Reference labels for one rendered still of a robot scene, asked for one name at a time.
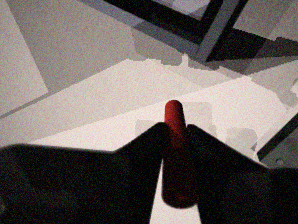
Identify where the red peg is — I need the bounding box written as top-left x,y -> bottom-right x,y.
161,100 -> 199,210

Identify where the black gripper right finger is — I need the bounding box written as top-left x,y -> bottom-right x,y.
187,124 -> 298,224

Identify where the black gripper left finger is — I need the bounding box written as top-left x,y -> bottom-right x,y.
0,122 -> 165,224

